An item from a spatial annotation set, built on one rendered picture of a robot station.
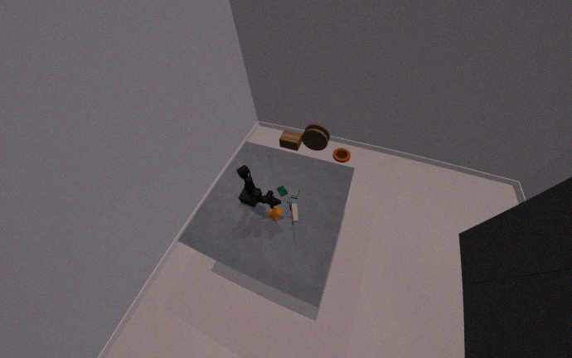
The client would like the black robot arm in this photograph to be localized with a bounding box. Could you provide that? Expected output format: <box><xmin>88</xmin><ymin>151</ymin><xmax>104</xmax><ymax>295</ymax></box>
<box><xmin>236</xmin><ymin>165</ymin><xmax>262</xmax><ymax>203</ymax></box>

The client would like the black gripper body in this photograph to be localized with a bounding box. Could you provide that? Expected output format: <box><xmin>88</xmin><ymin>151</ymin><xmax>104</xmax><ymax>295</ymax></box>
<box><xmin>262</xmin><ymin>192</ymin><xmax>274</xmax><ymax>209</ymax></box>

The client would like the orange square patch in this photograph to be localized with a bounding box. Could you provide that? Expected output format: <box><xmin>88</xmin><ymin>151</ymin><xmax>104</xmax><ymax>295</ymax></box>
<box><xmin>266</xmin><ymin>206</ymin><xmax>283</xmax><ymax>220</ymax></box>

